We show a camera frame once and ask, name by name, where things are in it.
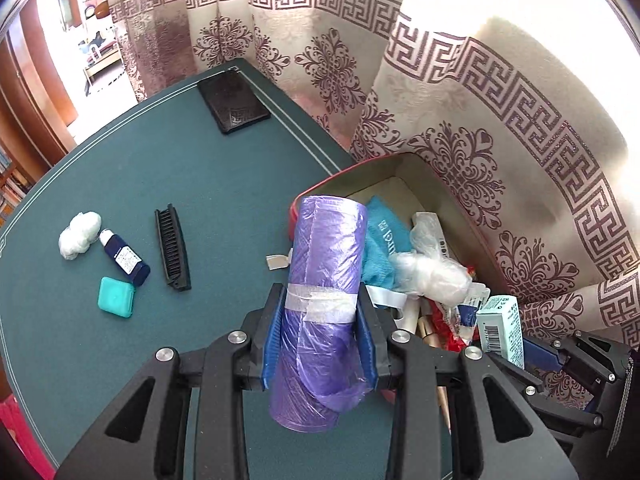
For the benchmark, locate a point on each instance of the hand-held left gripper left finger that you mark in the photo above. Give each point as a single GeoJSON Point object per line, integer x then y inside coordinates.
{"type": "Point", "coordinates": [272, 340]}

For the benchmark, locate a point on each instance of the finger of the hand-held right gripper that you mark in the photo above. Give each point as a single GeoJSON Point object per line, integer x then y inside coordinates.
{"type": "Point", "coordinates": [542, 355]}
{"type": "Point", "coordinates": [530, 392]}

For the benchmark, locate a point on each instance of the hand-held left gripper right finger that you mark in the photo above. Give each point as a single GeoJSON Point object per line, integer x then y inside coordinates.
{"type": "Point", "coordinates": [367, 345]}

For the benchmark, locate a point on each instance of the small teal white box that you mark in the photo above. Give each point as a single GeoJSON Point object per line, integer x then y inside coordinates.
{"type": "Point", "coordinates": [500, 330]}

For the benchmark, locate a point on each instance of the gold cosmetic tube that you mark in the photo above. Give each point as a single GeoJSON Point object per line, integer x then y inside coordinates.
{"type": "Point", "coordinates": [431, 332]}

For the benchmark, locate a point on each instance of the red snack packet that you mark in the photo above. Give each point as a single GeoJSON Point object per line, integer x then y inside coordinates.
{"type": "Point", "coordinates": [450, 335]}

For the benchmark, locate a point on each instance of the purple garbage bag roll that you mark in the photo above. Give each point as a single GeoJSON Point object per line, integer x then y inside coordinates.
{"type": "Point", "coordinates": [320, 260]}

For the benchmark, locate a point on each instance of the large white plastic bag bundle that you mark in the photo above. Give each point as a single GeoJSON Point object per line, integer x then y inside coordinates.
{"type": "Point", "coordinates": [430, 272]}

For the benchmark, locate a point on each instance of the teal towel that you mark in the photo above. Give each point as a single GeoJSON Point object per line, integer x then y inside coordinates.
{"type": "Point", "coordinates": [382, 245]}

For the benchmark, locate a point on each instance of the red tin box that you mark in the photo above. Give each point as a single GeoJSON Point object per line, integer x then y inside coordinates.
{"type": "Point", "coordinates": [440, 195]}

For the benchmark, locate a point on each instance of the green felt desktop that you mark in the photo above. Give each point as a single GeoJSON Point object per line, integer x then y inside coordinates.
{"type": "Point", "coordinates": [200, 185]}

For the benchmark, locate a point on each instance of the black folding comb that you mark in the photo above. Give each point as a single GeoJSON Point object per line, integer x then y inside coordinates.
{"type": "Point", "coordinates": [172, 250]}

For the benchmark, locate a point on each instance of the teal plastic case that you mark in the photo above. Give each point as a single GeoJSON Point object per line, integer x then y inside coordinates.
{"type": "Point", "coordinates": [116, 297]}

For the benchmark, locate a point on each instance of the dark blue bottle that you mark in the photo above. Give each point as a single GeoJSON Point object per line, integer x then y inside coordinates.
{"type": "Point", "coordinates": [127, 262]}

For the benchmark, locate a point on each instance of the small white plastic bag bundle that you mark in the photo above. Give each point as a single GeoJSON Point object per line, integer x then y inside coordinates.
{"type": "Point", "coordinates": [77, 237]}

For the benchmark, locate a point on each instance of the black wallet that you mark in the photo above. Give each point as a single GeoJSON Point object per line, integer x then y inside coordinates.
{"type": "Point", "coordinates": [232, 102]}

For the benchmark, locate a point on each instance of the patterned beige curtain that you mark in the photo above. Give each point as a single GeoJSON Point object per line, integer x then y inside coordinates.
{"type": "Point", "coordinates": [500, 110]}

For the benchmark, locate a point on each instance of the pink cloth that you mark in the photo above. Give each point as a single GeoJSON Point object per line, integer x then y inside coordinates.
{"type": "Point", "coordinates": [20, 440]}

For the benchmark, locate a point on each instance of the wooden bookshelf with books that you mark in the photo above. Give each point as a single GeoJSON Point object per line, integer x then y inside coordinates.
{"type": "Point", "coordinates": [10, 185]}

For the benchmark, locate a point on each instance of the wooden door frame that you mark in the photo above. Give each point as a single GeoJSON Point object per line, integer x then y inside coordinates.
{"type": "Point", "coordinates": [30, 110]}

